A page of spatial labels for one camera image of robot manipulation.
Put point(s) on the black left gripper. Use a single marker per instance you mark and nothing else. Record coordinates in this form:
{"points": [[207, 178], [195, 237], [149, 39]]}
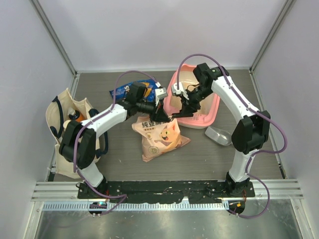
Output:
{"points": [[159, 114]]}

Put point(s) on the metal litter scoop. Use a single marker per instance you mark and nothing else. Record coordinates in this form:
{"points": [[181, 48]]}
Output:
{"points": [[219, 136]]}

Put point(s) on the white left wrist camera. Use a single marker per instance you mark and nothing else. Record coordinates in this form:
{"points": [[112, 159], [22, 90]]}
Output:
{"points": [[160, 93]]}

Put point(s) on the black bag clip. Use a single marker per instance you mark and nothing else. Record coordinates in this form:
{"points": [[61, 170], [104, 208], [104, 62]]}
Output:
{"points": [[173, 116]]}

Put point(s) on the white bottle in tote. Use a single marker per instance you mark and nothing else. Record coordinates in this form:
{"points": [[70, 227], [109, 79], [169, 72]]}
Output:
{"points": [[65, 124]]}

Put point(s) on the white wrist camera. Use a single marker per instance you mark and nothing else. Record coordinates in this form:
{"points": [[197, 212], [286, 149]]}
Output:
{"points": [[160, 93], [178, 90]]}

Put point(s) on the pink cat litter bag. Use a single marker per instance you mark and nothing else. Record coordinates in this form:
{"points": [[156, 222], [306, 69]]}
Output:
{"points": [[158, 138]]}

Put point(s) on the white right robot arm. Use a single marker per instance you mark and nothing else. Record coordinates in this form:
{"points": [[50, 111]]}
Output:
{"points": [[251, 131]]}

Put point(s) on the blue Doritos chip bag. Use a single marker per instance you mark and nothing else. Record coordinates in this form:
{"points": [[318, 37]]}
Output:
{"points": [[149, 96]]}

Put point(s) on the orange bottle in tote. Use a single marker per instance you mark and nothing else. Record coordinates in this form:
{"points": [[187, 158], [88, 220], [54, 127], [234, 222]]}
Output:
{"points": [[78, 116]]}

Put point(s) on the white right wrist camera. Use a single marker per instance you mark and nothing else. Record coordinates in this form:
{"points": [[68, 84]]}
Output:
{"points": [[178, 90]]}

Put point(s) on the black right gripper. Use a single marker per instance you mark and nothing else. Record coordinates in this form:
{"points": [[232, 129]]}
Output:
{"points": [[188, 106]]}

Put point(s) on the cream canvas tote bag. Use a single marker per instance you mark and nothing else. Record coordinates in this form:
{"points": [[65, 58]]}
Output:
{"points": [[63, 108]]}

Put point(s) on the pink cat litter box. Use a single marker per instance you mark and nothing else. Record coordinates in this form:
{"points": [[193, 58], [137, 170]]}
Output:
{"points": [[195, 79]]}

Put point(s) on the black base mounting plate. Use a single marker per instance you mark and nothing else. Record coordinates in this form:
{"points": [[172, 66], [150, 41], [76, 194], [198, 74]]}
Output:
{"points": [[169, 192]]}

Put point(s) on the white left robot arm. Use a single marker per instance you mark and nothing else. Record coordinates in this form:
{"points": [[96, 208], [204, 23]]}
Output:
{"points": [[118, 112]]}

